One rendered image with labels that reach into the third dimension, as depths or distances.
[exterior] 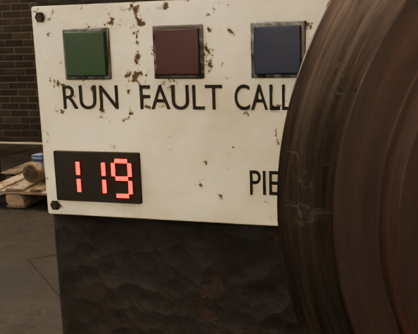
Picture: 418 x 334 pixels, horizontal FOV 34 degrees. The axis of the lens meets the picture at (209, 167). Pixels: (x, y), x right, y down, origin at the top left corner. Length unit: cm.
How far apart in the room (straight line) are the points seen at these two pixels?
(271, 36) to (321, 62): 14
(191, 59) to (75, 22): 11
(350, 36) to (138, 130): 24
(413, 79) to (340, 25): 5
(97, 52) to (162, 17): 6
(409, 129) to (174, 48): 24
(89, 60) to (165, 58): 7
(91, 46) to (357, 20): 26
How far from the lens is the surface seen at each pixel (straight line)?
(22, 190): 494
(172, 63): 55
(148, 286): 63
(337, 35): 39
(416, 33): 37
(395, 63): 37
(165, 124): 56
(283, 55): 52
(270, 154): 54
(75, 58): 58
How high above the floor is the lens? 122
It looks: 12 degrees down
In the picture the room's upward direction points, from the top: 2 degrees counter-clockwise
